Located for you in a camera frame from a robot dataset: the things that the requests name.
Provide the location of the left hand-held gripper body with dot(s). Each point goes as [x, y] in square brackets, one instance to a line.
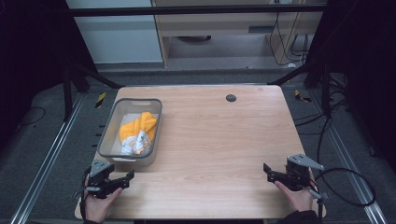
[99, 174]

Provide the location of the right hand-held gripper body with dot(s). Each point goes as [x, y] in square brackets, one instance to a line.
[297, 174]

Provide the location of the person's right hand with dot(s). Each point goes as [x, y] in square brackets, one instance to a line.
[297, 199]

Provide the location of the person's left hand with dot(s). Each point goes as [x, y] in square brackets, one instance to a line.
[100, 206]

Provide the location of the grey plastic basket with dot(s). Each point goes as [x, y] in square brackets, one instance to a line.
[132, 132]

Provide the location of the yellow and white cloth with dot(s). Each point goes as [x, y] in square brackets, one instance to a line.
[137, 132]

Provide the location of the yellow and black floor tape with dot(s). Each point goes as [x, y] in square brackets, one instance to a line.
[100, 99]
[301, 97]

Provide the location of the round grey table grommet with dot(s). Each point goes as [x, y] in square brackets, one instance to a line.
[231, 98]

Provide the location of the black metal stand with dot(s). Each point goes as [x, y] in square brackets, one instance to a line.
[67, 93]
[325, 90]

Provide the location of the dark curtain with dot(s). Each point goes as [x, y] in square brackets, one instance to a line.
[31, 46]
[367, 62]

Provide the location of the white cabinet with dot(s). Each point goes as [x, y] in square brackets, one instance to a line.
[118, 37]

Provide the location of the light wooden desk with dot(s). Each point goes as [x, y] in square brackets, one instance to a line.
[218, 25]

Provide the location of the aluminium floor rail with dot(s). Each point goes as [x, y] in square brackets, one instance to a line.
[345, 155]
[46, 161]

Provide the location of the black horizontal frame bar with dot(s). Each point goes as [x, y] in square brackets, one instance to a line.
[186, 11]

